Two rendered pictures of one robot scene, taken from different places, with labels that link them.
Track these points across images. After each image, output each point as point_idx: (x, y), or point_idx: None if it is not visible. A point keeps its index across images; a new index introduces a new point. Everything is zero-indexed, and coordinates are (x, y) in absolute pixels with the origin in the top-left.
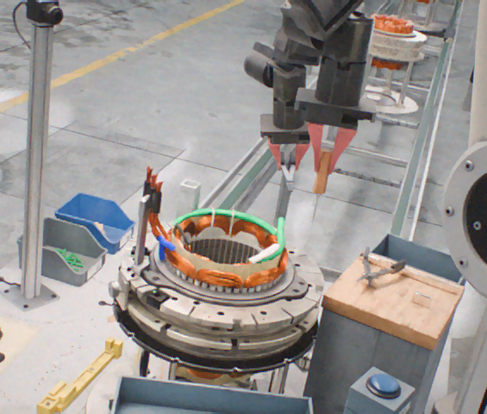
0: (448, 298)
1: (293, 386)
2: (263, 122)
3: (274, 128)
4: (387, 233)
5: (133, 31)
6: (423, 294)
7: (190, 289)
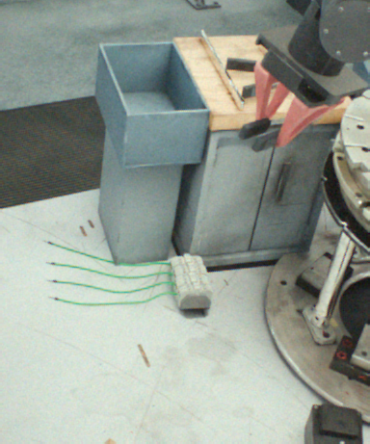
0: (219, 41)
1: (245, 295)
2: (347, 87)
3: (345, 71)
4: (129, 114)
5: None
6: (238, 56)
7: None
